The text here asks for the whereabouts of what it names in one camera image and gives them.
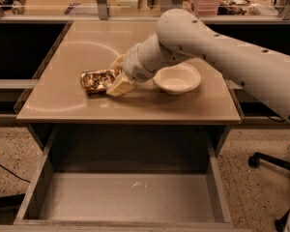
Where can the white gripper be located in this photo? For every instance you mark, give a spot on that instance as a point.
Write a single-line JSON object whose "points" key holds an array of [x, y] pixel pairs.
{"points": [[132, 66]]}

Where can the crushed orange soda can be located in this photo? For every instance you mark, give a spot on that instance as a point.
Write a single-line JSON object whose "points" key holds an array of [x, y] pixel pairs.
{"points": [[98, 81]]}

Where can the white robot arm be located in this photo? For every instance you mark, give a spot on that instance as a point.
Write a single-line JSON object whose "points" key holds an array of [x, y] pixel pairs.
{"points": [[263, 73]]}

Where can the grey cabinet with counter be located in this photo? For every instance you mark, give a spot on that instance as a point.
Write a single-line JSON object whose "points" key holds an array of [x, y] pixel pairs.
{"points": [[87, 45]]}

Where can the open grey top drawer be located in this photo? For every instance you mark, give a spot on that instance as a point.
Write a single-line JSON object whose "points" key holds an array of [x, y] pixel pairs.
{"points": [[125, 179]]}

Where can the black office chair base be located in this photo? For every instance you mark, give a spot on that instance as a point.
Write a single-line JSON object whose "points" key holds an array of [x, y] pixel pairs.
{"points": [[268, 190]]}

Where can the left metal post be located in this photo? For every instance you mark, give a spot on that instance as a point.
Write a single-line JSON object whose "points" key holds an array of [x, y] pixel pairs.
{"points": [[102, 9]]}

